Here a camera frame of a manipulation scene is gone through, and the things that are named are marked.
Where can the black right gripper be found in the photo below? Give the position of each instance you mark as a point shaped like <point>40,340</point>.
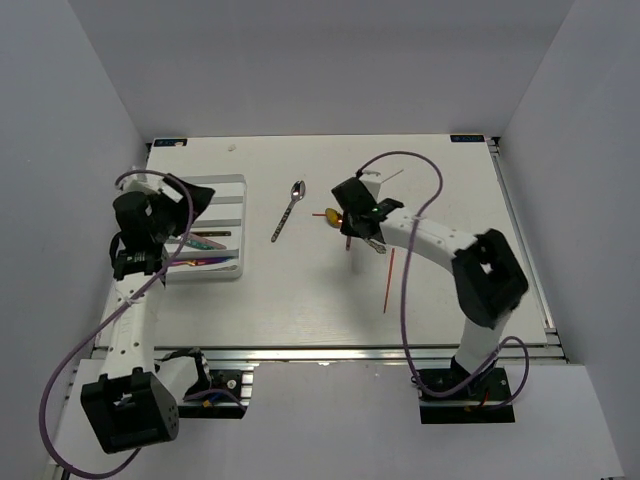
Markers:
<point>346,228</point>

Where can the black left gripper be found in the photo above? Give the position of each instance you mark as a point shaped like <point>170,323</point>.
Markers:
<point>181,207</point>

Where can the gold spoon pink handle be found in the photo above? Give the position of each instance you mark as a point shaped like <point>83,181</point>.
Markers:
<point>335,220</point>

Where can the silver spoon patterned handle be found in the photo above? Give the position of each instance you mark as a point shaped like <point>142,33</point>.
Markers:
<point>297,193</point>

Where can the silver spoon iridescent handle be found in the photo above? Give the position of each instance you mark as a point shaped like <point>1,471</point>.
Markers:
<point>379,248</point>

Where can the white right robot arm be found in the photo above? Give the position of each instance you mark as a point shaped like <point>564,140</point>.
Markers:
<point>488,278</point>

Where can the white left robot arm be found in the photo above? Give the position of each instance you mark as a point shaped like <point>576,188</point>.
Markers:
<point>134,401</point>

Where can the orange chopstick lower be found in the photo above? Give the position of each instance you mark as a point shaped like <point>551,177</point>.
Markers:
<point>389,278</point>

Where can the white chopstick long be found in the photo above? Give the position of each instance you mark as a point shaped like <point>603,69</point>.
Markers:
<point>392,175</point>

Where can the blue label sticker left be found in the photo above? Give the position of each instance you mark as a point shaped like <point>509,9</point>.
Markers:
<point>172,142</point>

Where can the blue label sticker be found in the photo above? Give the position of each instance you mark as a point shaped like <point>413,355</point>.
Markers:
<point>466,138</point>
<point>172,142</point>

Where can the white divided cutlery tray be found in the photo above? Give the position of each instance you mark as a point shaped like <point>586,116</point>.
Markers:
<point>226,211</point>

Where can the iridescent rainbow knife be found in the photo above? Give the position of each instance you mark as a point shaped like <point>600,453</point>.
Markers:
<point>198,262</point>

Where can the blue label sticker right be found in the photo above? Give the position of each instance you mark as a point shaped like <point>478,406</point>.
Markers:
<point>466,138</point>

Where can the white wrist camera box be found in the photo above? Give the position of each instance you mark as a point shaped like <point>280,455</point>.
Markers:
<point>140,182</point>

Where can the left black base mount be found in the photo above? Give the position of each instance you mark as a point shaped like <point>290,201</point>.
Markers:
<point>201,391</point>

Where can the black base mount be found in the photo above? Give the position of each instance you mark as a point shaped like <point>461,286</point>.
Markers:
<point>482,402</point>
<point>201,391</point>

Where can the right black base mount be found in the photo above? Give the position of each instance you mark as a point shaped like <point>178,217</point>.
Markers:
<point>482,402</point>

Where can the aluminium table frame rail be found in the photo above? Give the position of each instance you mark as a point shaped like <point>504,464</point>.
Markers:
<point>551,332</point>

